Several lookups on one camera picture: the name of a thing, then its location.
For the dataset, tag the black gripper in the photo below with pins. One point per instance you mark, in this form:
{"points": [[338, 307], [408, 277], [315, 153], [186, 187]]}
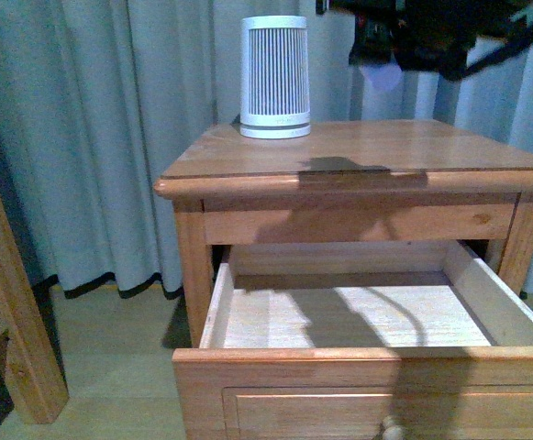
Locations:
{"points": [[424, 36]]}

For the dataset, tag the drawer wooden knob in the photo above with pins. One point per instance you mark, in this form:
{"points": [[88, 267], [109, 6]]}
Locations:
{"points": [[392, 428]]}

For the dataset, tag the wooden nightstand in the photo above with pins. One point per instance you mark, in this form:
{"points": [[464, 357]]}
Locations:
{"points": [[394, 180]]}

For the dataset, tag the white ribbed cylindrical device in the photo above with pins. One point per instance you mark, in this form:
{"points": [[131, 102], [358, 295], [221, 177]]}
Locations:
{"points": [[274, 96]]}

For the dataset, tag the grey curtain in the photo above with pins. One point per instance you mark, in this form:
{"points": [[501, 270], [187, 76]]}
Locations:
{"points": [[98, 98]]}

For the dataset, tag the wooden furniture at left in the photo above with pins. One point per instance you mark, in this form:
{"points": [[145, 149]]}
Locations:
{"points": [[27, 361]]}

